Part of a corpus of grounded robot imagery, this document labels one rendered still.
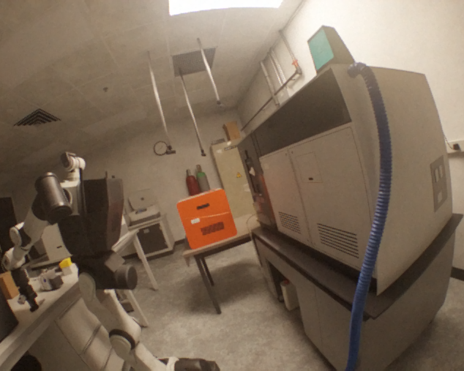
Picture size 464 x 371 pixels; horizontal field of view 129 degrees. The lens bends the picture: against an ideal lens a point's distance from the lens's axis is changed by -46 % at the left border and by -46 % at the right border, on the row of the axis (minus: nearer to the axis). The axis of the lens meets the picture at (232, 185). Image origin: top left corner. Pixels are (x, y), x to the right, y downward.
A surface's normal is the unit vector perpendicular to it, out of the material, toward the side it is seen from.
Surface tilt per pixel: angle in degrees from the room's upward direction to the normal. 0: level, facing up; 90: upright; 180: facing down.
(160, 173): 90
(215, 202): 90
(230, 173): 90
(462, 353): 0
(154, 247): 90
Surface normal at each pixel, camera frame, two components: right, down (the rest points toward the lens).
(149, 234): 0.19, 0.00
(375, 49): -0.94, 0.29
